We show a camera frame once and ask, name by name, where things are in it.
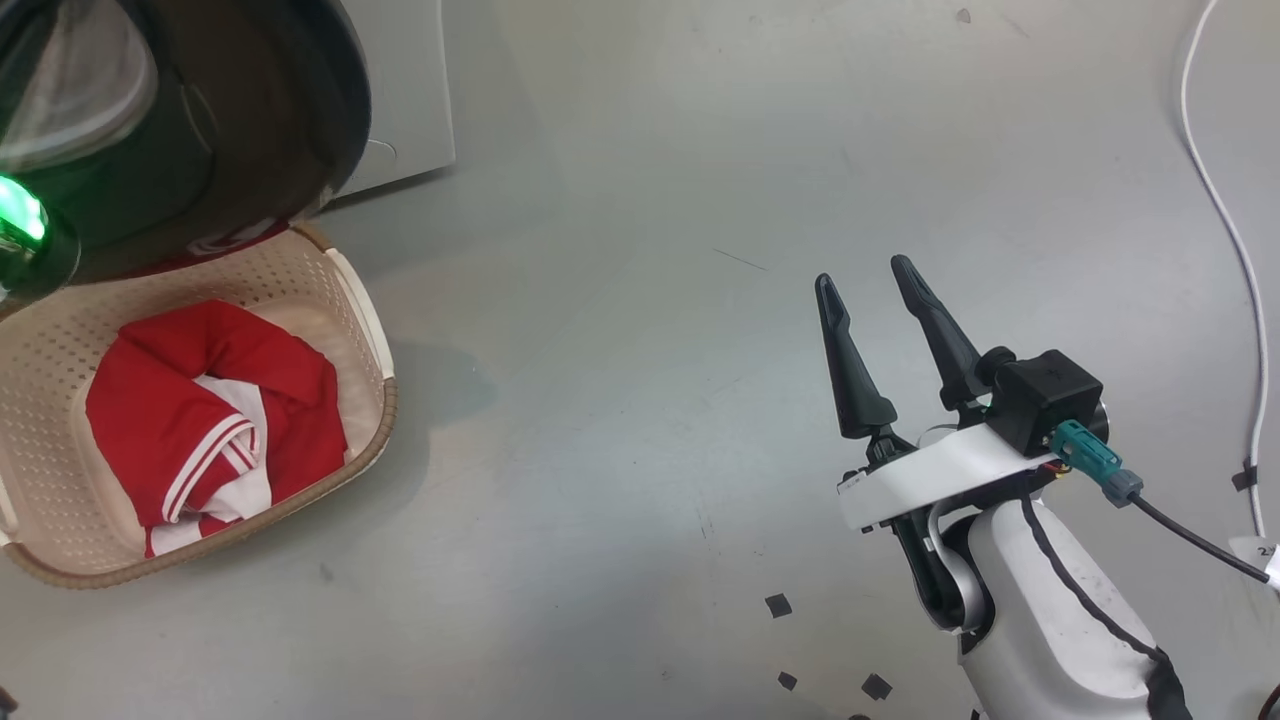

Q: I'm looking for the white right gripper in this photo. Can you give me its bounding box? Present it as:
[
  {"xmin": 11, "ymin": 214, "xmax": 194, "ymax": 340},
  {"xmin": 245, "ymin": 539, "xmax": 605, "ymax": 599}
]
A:
[{"xmin": 815, "ymin": 255, "xmax": 1063, "ymax": 533}]

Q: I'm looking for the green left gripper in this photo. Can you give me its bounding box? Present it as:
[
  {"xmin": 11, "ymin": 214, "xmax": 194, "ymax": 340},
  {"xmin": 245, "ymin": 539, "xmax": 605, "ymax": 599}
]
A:
[{"xmin": 0, "ymin": 172, "xmax": 83, "ymax": 304}]

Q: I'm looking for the red garment with striped cuffs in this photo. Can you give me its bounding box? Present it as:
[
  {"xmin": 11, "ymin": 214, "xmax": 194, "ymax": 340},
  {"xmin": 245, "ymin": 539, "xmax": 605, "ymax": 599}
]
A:
[{"xmin": 86, "ymin": 298, "xmax": 349, "ymax": 529}]

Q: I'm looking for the round glass washing machine door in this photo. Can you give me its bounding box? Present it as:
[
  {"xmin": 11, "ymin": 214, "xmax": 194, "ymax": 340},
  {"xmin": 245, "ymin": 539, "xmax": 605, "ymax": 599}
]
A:
[{"xmin": 0, "ymin": 0, "xmax": 373, "ymax": 286}]

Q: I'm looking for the beige perforated laundry basket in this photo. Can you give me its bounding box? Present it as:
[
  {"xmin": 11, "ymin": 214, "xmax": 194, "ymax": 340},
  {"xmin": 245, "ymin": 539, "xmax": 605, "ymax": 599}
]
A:
[{"xmin": 0, "ymin": 222, "xmax": 399, "ymax": 589}]

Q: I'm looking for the white front-load washing machine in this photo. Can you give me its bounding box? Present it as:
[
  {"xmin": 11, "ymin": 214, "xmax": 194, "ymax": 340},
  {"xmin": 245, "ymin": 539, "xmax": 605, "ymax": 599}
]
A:
[{"xmin": 330, "ymin": 0, "xmax": 457, "ymax": 198}]

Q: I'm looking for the white floor cable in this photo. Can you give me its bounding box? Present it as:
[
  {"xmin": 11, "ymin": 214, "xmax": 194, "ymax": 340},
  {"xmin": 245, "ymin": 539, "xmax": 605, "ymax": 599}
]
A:
[{"xmin": 1178, "ymin": 0, "xmax": 1271, "ymax": 541}]

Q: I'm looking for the white cable tag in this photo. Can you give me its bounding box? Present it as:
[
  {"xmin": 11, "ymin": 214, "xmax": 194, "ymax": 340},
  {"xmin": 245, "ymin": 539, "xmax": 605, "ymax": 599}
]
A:
[{"xmin": 1230, "ymin": 537, "xmax": 1280, "ymax": 591}]

